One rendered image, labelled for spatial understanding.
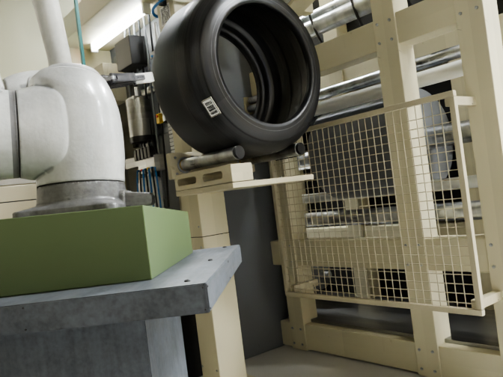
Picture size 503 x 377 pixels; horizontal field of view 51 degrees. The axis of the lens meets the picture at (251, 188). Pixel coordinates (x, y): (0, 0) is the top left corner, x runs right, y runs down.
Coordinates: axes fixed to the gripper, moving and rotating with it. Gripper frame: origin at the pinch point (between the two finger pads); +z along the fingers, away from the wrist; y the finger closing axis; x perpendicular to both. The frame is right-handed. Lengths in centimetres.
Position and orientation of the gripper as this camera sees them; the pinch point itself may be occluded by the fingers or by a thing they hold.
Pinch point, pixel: (142, 78)
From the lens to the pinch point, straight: 170.4
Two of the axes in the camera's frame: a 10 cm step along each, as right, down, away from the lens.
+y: -6.2, 0.9, 7.8
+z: 7.5, -2.3, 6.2
